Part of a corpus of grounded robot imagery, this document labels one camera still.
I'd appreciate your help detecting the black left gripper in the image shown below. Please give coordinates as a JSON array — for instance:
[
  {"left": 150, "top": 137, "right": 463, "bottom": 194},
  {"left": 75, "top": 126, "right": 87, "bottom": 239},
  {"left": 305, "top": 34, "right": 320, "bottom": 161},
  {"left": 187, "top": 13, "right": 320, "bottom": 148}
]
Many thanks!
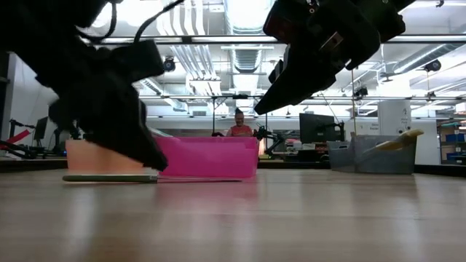
[{"left": 36, "top": 39, "right": 168, "bottom": 171}]

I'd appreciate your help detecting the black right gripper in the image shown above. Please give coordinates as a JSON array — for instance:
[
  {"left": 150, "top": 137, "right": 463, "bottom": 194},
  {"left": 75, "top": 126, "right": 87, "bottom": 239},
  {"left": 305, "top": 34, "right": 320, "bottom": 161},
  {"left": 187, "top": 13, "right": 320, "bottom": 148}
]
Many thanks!
[{"left": 253, "top": 0, "right": 382, "bottom": 116}]

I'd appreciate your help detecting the green-handled table knife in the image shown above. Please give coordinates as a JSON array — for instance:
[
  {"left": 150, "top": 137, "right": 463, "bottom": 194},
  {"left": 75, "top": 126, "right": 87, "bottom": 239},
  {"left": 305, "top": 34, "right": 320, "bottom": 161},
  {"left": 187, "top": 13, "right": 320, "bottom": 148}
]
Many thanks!
[{"left": 61, "top": 174, "right": 243, "bottom": 183}]

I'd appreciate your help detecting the pink-red plastic bin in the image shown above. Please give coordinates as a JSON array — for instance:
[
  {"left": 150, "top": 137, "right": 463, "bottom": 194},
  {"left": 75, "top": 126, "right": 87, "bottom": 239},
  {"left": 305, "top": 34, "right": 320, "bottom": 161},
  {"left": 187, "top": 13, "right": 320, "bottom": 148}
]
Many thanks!
[{"left": 152, "top": 136, "right": 260, "bottom": 179}]

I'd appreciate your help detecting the orange plastic bin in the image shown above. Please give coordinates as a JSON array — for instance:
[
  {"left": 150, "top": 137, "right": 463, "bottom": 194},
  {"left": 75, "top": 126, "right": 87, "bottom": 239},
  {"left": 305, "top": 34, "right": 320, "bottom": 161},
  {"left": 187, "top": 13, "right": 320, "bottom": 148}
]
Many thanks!
[{"left": 65, "top": 139, "right": 146, "bottom": 172}]

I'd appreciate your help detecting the large black computer monitor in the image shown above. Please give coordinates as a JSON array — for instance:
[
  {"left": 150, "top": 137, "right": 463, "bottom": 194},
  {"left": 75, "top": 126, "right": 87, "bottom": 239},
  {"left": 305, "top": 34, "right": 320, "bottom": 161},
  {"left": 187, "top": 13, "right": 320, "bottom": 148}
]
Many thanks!
[{"left": 299, "top": 113, "right": 336, "bottom": 145}]

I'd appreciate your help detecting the thin vertical pole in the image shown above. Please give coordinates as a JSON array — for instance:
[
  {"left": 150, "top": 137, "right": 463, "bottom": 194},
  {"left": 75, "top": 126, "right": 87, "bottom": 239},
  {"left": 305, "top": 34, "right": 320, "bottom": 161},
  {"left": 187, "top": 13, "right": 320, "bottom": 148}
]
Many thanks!
[{"left": 349, "top": 68, "right": 358, "bottom": 136}]

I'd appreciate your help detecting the person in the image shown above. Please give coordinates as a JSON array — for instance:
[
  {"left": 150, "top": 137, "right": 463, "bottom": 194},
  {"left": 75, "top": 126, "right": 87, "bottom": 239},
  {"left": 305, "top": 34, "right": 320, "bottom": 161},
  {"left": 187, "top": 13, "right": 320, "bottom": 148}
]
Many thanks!
[{"left": 226, "top": 107, "right": 255, "bottom": 138}]

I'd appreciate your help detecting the small black monitor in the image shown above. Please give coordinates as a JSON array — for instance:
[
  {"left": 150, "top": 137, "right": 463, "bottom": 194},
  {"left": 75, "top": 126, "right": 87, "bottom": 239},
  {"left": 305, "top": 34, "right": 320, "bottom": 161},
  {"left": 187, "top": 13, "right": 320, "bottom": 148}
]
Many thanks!
[{"left": 33, "top": 116, "right": 50, "bottom": 142}]

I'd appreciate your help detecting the grey plastic bin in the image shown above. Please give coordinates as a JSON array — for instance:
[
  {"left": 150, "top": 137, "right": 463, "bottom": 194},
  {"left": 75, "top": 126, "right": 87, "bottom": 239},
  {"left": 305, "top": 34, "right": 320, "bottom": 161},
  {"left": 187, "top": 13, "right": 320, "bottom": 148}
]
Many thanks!
[{"left": 327, "top": 135, "right": 419, "bottom": 174}]

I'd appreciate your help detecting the white pillar with sign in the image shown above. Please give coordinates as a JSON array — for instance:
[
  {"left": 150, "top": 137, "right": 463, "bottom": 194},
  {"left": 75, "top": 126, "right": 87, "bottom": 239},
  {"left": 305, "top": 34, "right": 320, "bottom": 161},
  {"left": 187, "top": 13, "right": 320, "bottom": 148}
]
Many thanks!
[{"left": 377, "top": 100, "right": 413, "bottom": 138}]

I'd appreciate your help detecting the shelf with blue bins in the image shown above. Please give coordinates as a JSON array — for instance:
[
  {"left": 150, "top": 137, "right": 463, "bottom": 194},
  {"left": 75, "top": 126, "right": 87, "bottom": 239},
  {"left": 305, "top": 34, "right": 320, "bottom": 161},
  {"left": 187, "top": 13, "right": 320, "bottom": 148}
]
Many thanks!
[{"left": 436, "top": 119, "right": 466, "bottom": 165}]

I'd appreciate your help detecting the silver ventilation duct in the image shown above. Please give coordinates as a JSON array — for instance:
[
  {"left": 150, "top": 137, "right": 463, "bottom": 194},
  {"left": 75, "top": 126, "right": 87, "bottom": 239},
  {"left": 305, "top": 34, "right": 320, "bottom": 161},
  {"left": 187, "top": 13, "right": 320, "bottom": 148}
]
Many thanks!
[{"left": 224, "top": 0, "right": 275, "bottom": 74}]

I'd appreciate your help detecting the black metal workstation frame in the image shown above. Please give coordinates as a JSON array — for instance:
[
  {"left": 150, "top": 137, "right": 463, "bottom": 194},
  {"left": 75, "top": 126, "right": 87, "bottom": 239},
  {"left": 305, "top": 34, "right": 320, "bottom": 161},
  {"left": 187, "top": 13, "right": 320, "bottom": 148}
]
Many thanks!
[{"left": 138, "top": 93, "right": 270, "bottom": 141}]

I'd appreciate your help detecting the white air duct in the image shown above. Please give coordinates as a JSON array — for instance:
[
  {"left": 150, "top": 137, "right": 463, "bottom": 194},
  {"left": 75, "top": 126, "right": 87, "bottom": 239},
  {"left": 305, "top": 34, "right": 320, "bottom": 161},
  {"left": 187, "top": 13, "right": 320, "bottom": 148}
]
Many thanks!
[{"left": 140, "top": 78, "right": 190, "bottom": 112}]

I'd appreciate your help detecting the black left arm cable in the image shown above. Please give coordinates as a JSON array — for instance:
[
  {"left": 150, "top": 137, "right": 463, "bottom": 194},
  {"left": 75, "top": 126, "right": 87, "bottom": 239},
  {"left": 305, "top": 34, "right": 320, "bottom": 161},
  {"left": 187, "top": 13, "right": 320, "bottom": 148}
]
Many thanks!
[{"left": 78, "top": 0, "right": 118, "bottom": 43}]

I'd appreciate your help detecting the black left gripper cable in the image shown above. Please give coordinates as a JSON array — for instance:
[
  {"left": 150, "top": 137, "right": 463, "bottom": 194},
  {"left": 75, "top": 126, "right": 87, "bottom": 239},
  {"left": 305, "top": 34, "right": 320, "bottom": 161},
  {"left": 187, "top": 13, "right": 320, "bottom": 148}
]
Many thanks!
[{"left": 133, "top": 0, "right": 186, "bottom": 44}]

